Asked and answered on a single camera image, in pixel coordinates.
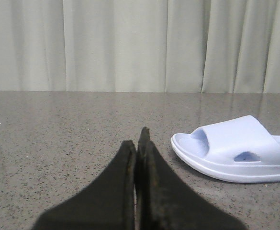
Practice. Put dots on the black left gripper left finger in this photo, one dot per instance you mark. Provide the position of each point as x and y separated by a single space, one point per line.
105 204

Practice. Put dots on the light blue slipper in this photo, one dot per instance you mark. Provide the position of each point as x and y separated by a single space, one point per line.
240 150

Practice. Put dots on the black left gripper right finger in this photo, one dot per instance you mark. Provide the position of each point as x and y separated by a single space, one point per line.
165 202

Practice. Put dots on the grey-white curtain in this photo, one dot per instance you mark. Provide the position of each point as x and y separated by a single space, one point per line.
140 45

